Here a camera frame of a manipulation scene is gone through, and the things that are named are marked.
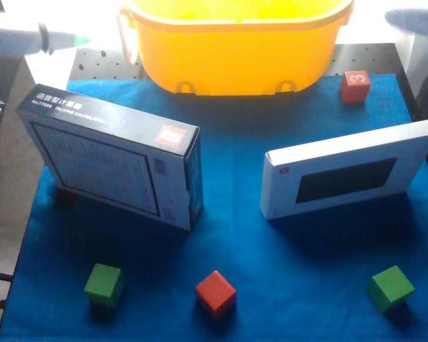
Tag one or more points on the white product box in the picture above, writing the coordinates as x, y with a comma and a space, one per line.
342, 156

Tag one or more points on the black calculator box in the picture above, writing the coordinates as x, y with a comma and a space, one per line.
103, 160

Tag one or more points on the red cube with number three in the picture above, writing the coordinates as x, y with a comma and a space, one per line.
355, 89

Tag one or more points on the green cube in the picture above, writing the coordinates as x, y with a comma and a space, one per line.
390, 288
101, 285

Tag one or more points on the blue cloth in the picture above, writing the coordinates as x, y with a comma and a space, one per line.
235, 231

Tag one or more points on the plain red cube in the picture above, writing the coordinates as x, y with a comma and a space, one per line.
215, 294

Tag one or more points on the yellow plastic basket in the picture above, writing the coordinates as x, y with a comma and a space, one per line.
235, 60

